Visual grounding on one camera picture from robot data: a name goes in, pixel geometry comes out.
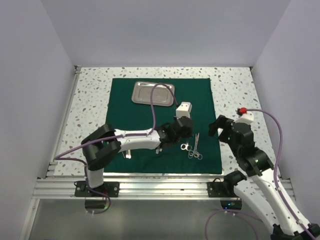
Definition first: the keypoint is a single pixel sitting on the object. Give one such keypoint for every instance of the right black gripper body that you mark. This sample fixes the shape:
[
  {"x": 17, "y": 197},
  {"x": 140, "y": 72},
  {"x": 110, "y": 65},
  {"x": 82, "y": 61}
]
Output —
[{"x": 226, "y": 137}]

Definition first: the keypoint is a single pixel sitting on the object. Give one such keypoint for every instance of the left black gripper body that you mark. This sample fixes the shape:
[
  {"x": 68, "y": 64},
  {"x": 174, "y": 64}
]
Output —
[{"x": 188, "y": 133}]

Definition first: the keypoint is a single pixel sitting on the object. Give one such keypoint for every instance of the steel scissors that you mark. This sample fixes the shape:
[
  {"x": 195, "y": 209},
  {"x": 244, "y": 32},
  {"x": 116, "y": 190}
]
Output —
[{"x": 198, "y": 150}]

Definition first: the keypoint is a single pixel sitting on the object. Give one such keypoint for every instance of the green surgical cloth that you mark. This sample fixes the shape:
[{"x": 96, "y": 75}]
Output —
[{"x": 123, "y": 114}]

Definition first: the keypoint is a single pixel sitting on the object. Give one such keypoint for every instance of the steel instrument tray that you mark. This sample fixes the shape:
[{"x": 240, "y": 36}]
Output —
[{"x": 161, "y": 95}]

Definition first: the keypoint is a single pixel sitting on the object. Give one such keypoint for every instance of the wide steel tweezers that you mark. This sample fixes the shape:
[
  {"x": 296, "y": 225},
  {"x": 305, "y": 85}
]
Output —
[{"x": 128, "y": 154}]

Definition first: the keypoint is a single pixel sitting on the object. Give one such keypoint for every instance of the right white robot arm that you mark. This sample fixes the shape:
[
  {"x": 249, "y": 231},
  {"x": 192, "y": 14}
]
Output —
[{"x": 257, "y": 183}]

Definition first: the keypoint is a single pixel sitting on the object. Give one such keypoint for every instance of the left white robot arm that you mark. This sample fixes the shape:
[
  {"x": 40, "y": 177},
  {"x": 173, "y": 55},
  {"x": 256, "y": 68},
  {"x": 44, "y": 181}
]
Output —
[{"x": 102, "y": 146}]

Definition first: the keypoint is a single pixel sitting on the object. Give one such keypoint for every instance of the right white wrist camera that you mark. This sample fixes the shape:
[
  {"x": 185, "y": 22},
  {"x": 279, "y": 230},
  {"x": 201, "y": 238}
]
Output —
[{"x": 245, "y": 116}]

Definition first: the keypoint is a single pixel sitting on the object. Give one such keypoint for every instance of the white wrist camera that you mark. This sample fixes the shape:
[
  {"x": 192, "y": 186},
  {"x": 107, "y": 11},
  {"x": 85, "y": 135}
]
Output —
[
  {"x": 245, "y": 116},
  {"x": 183, "y": 110}
]

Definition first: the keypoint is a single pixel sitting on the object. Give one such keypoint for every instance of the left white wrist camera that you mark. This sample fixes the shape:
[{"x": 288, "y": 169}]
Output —
[{"x": 183, "y": 110}]

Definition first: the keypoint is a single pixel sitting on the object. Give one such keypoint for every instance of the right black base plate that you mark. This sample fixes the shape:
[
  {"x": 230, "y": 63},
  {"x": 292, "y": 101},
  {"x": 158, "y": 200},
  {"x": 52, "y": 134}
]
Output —
[{"x": 221, "y": 189}]

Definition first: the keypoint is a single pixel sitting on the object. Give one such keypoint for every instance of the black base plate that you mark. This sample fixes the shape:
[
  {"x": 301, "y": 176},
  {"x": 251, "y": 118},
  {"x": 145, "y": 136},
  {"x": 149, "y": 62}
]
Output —
[
  {"x": 108, "y": 188},
  {"x": 221, "y": 189}
]

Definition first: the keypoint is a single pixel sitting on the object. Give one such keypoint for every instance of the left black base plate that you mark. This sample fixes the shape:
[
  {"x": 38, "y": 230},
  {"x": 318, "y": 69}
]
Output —
[{"x": 108, "y": 188}]

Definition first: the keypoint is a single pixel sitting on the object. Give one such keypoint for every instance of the aluminium left side rail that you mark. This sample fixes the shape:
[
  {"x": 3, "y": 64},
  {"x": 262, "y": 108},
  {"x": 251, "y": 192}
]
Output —
[{"x": 57, "y": 143}]

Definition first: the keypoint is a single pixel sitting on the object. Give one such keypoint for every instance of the aluminium rail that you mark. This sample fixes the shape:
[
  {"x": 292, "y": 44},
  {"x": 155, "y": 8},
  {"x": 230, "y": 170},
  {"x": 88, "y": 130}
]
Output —
[
  {"x": 132, "y": 187},
  {"x": 57, "y": 143}
]

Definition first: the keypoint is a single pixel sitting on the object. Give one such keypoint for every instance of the aluminium front rail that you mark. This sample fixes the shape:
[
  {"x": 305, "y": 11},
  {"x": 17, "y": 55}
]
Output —
[{"x": 132, "y": 187}]

